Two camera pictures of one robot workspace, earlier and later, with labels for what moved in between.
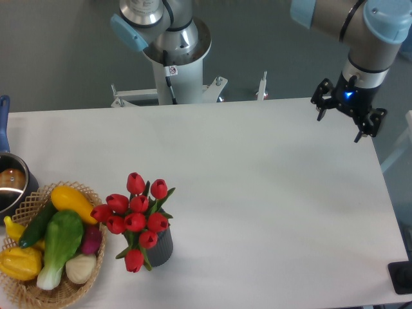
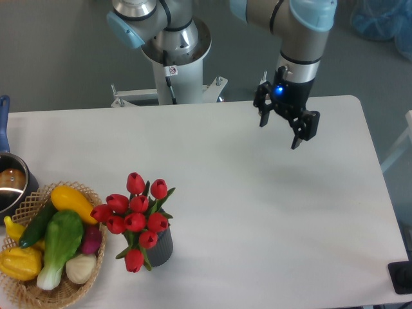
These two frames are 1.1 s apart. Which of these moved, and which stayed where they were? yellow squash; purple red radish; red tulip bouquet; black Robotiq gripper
Moved: black Robotiq gripper
Stayed: red tulip bouquet; purple red radish; yellow squash
